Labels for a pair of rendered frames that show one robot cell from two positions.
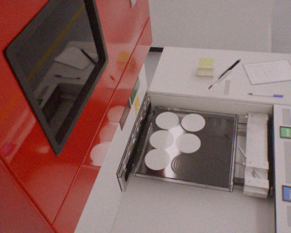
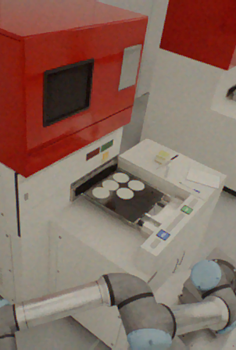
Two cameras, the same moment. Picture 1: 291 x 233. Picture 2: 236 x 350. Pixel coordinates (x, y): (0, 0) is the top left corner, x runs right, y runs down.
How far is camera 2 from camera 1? 90 cm
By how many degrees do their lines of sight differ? 12
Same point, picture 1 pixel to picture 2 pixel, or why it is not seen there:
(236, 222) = (126, 245)
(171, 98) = (130, 166)
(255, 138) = (169, 209)
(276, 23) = not seen: outside the picture
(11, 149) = (29, 106)
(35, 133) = (40, 109)
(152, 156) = (98, 190)
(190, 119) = (135, 183)
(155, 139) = (106, 183)
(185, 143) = (123, 192)
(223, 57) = (180, 158)
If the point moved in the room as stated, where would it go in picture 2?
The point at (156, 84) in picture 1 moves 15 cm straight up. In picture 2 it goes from (126, 155) to (130, 134)
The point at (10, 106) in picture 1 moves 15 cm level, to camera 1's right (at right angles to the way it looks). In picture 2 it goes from (37, 91) to (73, 100)
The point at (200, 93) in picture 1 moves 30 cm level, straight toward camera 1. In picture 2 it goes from (150, 169) to (126, 194)
